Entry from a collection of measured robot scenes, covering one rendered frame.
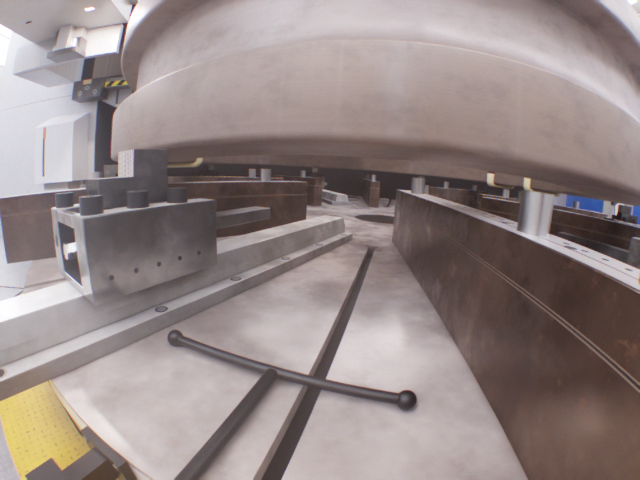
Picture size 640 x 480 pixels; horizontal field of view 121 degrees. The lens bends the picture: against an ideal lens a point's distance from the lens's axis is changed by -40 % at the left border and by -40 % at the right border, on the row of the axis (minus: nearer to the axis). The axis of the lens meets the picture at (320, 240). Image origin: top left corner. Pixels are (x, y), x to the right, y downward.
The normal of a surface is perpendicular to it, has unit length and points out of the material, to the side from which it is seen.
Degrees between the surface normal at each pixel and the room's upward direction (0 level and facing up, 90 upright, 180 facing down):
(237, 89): 90
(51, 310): 72
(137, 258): 90
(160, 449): 0
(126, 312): 90
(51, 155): 90
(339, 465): 0
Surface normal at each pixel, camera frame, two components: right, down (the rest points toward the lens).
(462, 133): -0.14, 0.22
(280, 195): 0.65, 0.20
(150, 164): 0.89, 0.14
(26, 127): 0.24, 0.23
